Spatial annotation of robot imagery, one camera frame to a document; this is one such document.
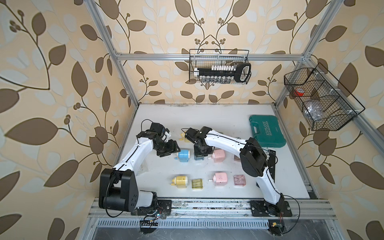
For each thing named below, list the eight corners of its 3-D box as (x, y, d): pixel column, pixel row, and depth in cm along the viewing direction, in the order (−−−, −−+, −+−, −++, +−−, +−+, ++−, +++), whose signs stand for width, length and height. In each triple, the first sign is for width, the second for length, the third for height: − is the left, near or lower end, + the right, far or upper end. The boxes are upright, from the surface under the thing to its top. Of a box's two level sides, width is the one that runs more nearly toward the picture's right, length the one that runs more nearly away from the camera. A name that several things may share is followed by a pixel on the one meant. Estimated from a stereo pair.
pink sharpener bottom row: (208, 186, 82) (209, 182, 77) (208, 176, 86) (209, 172, 81) (226, 186, 82) (228, 182, 77) (225, 176, 86) (226, 172, 81)
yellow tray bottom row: (191, 189, 83) (191, 188, 81) (191, 179, 86) (191, 178, 84) (202, 189, 83) (202, 188, 81) (202, 179, 86) (202, 178, 84)
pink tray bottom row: (234, 186, 83) (235, 184, 81) (233, 176, 87) (233, 174, 85) (245, 186, 83) (246, 184, 81) (243, 176, 87) (244, 174, 85)
